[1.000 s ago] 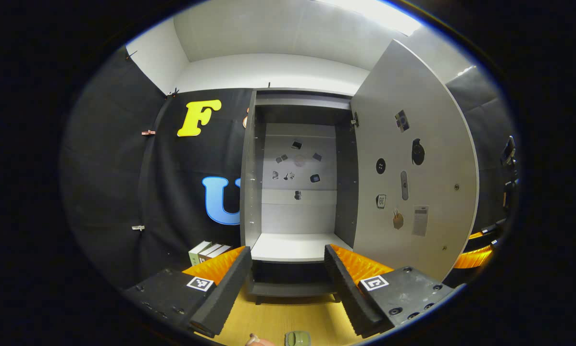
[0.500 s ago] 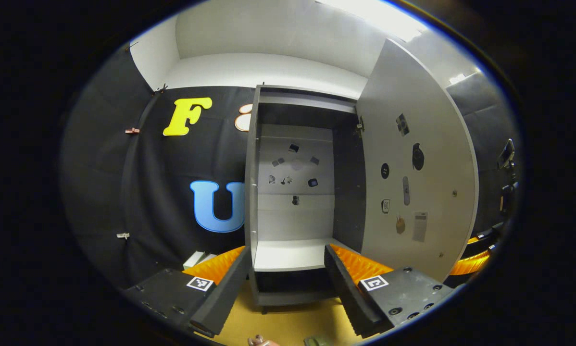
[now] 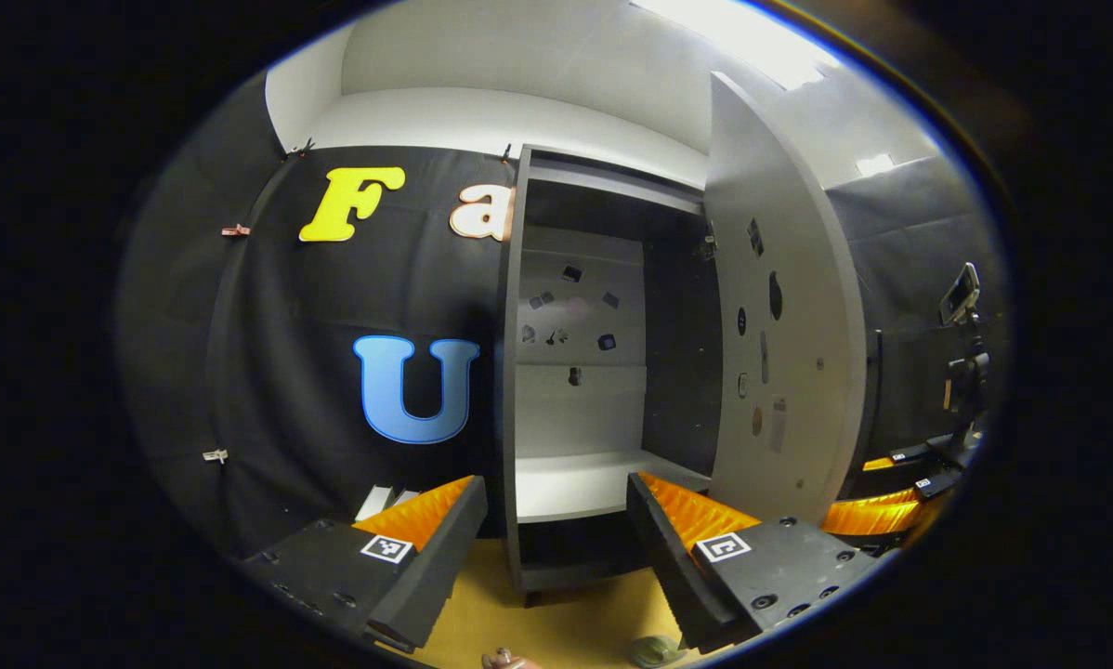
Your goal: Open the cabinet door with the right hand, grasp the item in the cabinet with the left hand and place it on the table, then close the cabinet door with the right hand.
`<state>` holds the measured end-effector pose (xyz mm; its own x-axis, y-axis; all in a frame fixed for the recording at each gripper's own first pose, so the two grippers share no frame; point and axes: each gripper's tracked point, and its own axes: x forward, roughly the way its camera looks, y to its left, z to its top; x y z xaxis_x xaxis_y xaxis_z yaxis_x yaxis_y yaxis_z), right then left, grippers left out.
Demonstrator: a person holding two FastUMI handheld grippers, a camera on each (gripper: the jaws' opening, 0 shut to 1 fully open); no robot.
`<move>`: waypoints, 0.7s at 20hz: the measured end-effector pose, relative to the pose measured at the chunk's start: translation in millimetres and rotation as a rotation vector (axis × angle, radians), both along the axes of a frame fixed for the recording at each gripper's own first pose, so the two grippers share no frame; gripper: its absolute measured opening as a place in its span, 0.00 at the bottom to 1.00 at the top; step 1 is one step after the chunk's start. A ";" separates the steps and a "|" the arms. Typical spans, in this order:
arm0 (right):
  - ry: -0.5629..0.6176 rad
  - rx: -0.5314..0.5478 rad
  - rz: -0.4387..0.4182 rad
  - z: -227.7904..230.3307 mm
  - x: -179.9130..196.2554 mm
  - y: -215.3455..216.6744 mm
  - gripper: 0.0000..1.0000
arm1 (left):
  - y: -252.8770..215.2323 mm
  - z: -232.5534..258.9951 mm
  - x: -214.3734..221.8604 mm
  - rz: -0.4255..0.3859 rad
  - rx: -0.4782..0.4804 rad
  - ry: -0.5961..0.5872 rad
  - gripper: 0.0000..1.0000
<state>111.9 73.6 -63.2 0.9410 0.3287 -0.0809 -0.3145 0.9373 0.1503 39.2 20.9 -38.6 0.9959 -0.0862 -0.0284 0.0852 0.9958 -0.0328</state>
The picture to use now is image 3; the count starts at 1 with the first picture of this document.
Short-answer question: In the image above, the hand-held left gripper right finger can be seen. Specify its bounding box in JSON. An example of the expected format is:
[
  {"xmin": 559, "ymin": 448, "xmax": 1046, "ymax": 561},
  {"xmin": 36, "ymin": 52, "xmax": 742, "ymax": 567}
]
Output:
[{"xmin": 625, "ymin": 471, "xmax": 878, "ymax": 656}]

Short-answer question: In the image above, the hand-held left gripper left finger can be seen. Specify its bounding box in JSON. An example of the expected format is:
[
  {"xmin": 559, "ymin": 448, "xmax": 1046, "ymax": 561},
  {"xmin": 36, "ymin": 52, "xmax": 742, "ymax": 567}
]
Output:
[{"xmin": 241, "ymin": 476, "xmax": 490, "ymax": 651}]

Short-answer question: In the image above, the beige cabinet door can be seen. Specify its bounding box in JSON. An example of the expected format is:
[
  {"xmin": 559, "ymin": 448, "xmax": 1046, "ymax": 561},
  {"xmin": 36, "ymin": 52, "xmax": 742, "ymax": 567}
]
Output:
[{"xmin": 705, "ymin": 72, "xmax": 869, "ymax": 526}]

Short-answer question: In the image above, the dark grey cabinet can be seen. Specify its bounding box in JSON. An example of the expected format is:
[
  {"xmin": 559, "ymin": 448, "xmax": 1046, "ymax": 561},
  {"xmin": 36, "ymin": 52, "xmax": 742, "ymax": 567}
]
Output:
[{"xmin": 496, "ymin": 144, "xmax": 725, "ymax": 596}]

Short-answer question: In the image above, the white cabinet shelf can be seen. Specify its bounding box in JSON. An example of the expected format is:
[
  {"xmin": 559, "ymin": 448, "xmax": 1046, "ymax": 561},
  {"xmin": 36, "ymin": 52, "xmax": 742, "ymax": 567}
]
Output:
[{"xmin": 517, "ymin": 451, "xmax": 712, "ymax": 523}]

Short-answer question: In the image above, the black backdrop cloth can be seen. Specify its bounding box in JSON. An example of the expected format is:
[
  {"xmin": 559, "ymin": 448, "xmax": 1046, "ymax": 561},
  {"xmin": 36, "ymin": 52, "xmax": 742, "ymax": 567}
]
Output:
[{"xmin": 115, "ymin": 74, "xmax": 1013, "ymax": 558}]

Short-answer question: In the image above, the long ceiling light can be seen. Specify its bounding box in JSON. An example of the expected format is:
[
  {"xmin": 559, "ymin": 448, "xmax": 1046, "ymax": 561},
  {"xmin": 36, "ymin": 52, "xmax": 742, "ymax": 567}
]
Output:
[{"xmin": 631, "ymin": 0, "xmax": 842, "ymax": 91}]

